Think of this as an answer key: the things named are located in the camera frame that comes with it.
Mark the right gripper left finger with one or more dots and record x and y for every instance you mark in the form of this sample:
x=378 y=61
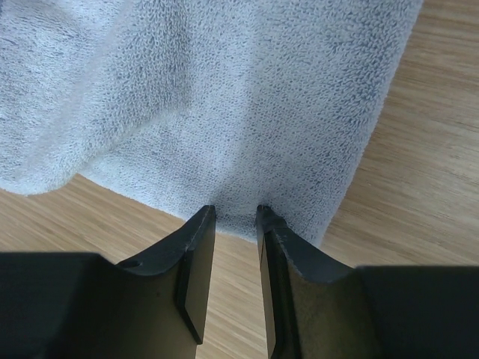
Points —
x=80 y=305

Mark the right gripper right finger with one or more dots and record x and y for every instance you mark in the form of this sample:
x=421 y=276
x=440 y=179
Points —
x=317 y=307

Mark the blue bear towel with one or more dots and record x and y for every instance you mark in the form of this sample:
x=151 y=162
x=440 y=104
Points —
x=180 y=104

